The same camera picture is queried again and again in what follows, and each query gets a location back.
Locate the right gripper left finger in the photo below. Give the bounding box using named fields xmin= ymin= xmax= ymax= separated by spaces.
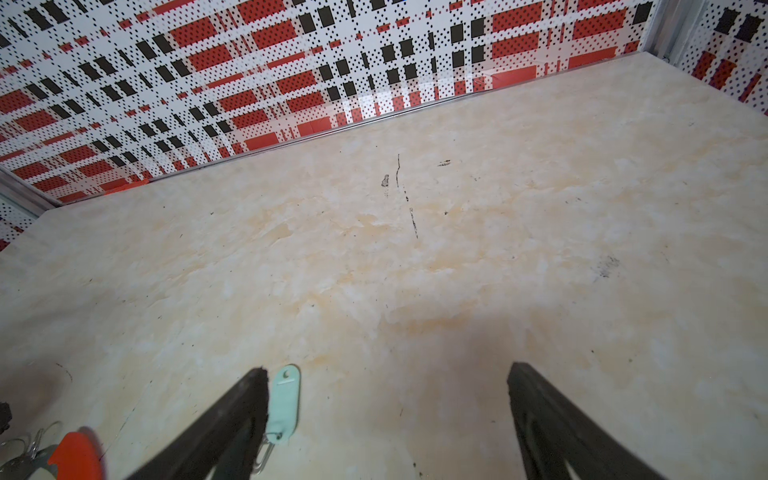
xmin=130 ymin=368 xmax=269 ymax=479

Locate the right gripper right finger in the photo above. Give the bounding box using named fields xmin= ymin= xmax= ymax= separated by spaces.
xmin=507 ymin=362 xmax=662 ymax=479

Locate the mint green key tag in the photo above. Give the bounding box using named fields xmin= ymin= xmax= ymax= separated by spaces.
xmin=265 ymin=364 xmax=301 ymax=445

